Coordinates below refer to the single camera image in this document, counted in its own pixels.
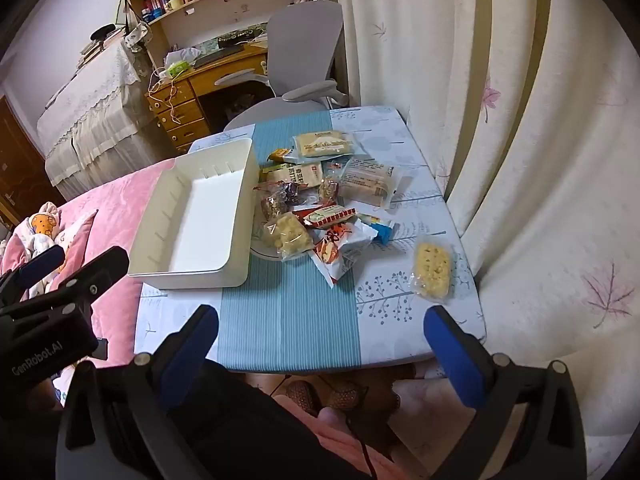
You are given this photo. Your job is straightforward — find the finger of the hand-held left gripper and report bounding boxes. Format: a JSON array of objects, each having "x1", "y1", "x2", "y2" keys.
[
  {"x1": 0, "y1": 246, "x2": 67, "y2": 306},
  {"x1": 47, "y1": 246, "x2": 131, "y2": 313}
]

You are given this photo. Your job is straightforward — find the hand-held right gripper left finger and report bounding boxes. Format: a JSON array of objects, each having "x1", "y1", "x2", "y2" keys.
[{"x1": 55, "y1": 304, "x2": 220, "y2": 480}]

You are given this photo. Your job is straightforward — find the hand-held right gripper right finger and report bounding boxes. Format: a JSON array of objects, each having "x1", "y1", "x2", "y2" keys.
[{"x1": 424, "y1": 305, "x2": 588, "y2": 480}]

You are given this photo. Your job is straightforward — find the yellow rice cracker packet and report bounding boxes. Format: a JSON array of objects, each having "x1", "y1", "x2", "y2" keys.
[{"x1": 410, "y1": 240, "x2": 456, "y2": 303}]

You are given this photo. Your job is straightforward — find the white plastic storage box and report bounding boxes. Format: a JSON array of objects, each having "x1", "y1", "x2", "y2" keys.
[{"x1": 127, "y1": 137, "x2": 256, "y2": 290}]

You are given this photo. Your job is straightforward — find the small blue snack packet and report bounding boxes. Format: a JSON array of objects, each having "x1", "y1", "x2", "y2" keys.
[{"x1": 357, "y1": 212, "x2": 396, "y2": 246}]

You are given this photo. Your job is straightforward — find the yellow puff snack packet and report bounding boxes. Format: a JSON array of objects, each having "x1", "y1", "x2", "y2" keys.
[{"x1": 260, "y1": 211, "x2": 316, "y2": 262}]

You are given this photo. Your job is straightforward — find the red white snack bag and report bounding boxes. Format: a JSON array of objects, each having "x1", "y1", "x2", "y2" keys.
[{"x1": 307, "y1": 220, "x2": 378, "y2": 290}]

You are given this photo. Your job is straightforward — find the clear nut bar packet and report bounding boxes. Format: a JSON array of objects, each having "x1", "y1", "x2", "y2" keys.
[
  {"x1": 317, "y1": 170, "x2": 346, "y2": 206},
  {"x1": 252, "y1": 185, "x2": 291, "y2": 221}
]

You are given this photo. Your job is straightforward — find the dark date candy packet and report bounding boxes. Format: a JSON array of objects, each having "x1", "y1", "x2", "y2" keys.
[{"x1": 277, "y1": 182, "x2": 313, "y2": 208}]

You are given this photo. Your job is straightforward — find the red green snack packet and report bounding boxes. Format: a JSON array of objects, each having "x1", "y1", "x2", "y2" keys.
[{"x1": 295, "y1": 202, "x2": 358, "y2": 231}]

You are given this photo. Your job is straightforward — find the white printed snack packet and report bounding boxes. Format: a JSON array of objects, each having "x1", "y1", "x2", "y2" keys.
[{"x1": 335, "y1": 156, "x2": 403, "y2": 209}]

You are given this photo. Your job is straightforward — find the kraft paper cracker packet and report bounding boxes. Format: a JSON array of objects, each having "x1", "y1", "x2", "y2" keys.
[{"x1": 260, "y1": 162, "x2": 323, "y2": 191}]

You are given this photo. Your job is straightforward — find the pale blue bread packet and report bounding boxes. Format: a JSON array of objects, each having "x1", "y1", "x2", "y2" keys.
[{"x1": 291, "y1": 129, "x2": 368, "y2": 162}]

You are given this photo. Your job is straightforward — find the cartoon print quilt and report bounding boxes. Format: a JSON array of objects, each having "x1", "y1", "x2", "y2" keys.
[{"x1": 0, "y1": 201, "x2": 98, "y2": 301}]

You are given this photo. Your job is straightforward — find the pink blanket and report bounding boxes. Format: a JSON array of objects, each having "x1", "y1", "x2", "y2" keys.
[{"x1": 0, "y1": 157, "x2": 176, "y2": 401}]

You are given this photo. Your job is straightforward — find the person's black pants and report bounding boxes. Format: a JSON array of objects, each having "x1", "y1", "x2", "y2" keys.
[{"x1": 190, "y1": 360, "x2": 331, "y2": 480}]

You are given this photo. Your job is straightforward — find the teal white leaf-print tablecloth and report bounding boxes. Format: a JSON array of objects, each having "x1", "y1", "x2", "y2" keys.
[{"x1": 134, "y1": 105, "x2": 488, "y2": 376}]

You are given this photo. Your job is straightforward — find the brown wooden door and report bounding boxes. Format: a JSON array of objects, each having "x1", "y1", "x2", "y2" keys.
[{"x1": 0, "y1": 95, "x2": 66, "y2": 231}]

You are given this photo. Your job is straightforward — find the brown knitted slipper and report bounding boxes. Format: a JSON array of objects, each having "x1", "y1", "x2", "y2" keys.
[
  {"x1": 285, "y1": 380, "x2": 321, "y2": 416},
  {"x1": 325, "y1": 382, "x2": 366, "y2": 411}
]

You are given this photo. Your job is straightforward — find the person's pink garment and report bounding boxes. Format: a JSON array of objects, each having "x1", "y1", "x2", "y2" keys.
[{"x1": 272, "y1": 395, "x2": 416, "y2": 480}]

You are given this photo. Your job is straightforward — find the white lace cover cloth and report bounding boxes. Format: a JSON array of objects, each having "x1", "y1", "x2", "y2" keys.
[{"x1": 35, "y1": 35, "x2": 176, "y2": 201}]

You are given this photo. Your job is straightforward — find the wooden desk with drawers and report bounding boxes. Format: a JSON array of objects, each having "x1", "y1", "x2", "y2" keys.
[{"x1": 145, "y1": 42, "x2": 273, "y2": 156}]

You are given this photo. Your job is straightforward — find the stack of books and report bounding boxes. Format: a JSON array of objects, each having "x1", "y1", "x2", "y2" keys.
[{"x1": 75, "y1": 40, "x2": 108, "y2": 71}]

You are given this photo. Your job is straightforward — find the floral fabric bag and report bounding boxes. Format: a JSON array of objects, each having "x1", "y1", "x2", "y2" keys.
[{"x1": 122, "y1": 22, "x2": 153, "y2": 53}]

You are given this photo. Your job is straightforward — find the cream floral curtain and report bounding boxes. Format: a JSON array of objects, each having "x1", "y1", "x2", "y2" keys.
[{"x1": 320, "y1": 0, "x2": 640, "y2": 480}]

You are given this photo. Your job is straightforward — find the dark keyboard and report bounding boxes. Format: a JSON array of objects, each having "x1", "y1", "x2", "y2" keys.
[{"x1": 192, "y1": 47, "x2": 248, "y2": 70}]

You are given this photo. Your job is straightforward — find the black box with gold print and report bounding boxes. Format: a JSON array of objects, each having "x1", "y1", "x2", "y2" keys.
[{"x1": 217, "y1": 27, "x2": 268, "y2": 46}]

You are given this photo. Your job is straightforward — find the wooden bookshelf hutch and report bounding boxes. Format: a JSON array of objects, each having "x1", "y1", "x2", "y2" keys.
[{"x1": 117, "y1": 0, "x2": 331, "y2": 56}]

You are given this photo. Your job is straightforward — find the grey office chair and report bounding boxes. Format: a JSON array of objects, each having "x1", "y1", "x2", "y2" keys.
[{"x1": 215, "y1": 0, "x2": 351, "y2": 133}]

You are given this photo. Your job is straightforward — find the black cable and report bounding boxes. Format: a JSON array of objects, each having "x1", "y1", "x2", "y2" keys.
[{"x1": 345, "y1": 407, "x2": 378, "y2": 480}]

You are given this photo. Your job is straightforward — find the white charger cable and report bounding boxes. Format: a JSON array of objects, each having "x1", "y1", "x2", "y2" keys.
[{"x1": 147, "y1": 65, "x2": 183, "y2": 126}]

